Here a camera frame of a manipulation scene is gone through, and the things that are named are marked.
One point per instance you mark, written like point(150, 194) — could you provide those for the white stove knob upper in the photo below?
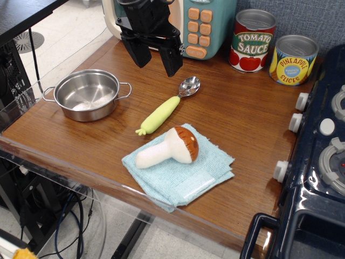
point(301, 101)

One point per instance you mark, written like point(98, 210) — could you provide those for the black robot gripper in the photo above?
point(146, 24)

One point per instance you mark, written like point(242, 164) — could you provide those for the black table leg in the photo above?
point(129, 240)

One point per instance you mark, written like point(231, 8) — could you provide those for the white stove knob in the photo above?
point(280, 170)
point(295, 122)
point(301, 101)

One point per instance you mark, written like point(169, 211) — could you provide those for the toy microwave oven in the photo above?
point(203, 25)

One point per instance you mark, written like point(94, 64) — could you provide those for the white stove knob lower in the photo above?
point(280, 170)

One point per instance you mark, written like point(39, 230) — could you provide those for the tomato sauce can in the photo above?
point(252, 36)

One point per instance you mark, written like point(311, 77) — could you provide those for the plush mushroom toy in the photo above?
point(179, 144)

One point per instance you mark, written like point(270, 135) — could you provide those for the green handled metal spoon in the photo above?
point(151, 123)

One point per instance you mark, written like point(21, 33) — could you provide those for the pineapple slices can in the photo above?
point(293, 59)

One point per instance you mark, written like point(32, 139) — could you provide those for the black desk at left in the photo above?
point(18, 16)

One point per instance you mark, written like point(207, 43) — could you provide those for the dark blue toy stove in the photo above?
point(310, 223)

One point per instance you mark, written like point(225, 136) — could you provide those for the light blue folded cloth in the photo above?
point(171, 184)

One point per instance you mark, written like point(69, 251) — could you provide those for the round floor vent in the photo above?
point(26, 40)

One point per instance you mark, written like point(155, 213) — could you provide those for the white stove knob middle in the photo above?
point(295, 122)

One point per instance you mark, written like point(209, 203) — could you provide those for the stainless steel pot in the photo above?
point(87, 95)

